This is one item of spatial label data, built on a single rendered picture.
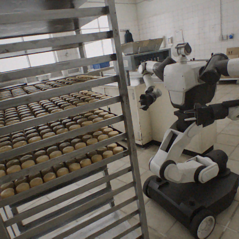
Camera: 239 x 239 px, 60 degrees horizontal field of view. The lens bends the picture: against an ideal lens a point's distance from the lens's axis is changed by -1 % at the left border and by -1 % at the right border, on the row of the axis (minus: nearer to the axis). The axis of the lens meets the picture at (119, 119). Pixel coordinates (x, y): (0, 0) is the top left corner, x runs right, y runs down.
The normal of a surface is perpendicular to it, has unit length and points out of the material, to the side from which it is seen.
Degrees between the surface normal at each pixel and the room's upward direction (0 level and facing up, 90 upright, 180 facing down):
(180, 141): 110
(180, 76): 90
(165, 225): 0
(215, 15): 90
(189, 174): 90
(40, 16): 90
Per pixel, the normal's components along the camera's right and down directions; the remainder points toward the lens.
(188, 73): -0.29, 0.26
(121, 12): 0.70, 0.11
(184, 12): -0.69, 0.32
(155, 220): -0.15, -0.94
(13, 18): 0.48, 0.20
